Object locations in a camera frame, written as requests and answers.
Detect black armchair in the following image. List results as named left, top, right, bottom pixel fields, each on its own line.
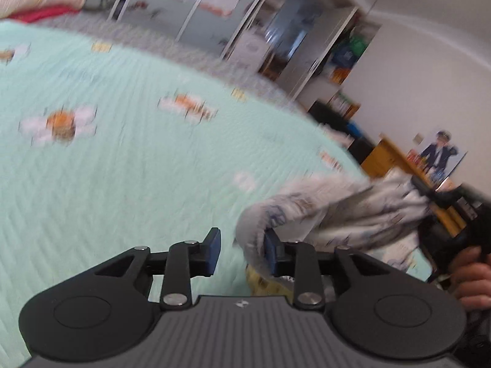
left=309, top=100, right=378, bottom=165

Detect blue bag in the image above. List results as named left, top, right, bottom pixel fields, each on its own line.
left=332, top=44, right=355, bottom=67

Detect wooden desk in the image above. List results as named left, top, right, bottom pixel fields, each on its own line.
left=361, top=134, right=469, bottom=238

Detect green bee-print quilt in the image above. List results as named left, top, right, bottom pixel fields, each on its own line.
left=0, top=19, right=434, bottom=365

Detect person's right hand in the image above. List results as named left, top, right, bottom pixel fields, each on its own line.
left=453, top=246, right=491, bottom=311

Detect red cloth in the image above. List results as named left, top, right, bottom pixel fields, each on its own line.
left=8, top=5, right=79, bottom=24

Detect sliding-door wardrobe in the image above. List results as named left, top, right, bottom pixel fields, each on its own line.
left=61, top=0, right=292, bottom=62

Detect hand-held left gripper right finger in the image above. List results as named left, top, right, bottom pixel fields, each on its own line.
left=264, top=228, right=388, bottom=311

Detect white door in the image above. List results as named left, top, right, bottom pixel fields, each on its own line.
left=286, top=8, right=359, bottom=100

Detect white crumpled cloth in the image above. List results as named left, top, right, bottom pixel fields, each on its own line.
left=316, top=123, right=355, bottom=148

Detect white letter-print pajama pants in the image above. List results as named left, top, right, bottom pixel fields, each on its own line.
left=235, top=171, right=434, bottom=278

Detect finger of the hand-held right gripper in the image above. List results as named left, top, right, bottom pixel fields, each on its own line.
left=411, top=176, right=466, bottom=209

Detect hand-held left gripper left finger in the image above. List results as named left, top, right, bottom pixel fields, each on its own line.
left=94, top=227, right=222, bottom=311

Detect green and white carton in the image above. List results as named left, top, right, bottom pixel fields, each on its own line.
left=328, top=92, right=355, bottom=117

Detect uniformed figure portrait board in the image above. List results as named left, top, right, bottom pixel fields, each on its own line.
left=420, top=128, right=469, bottom=185

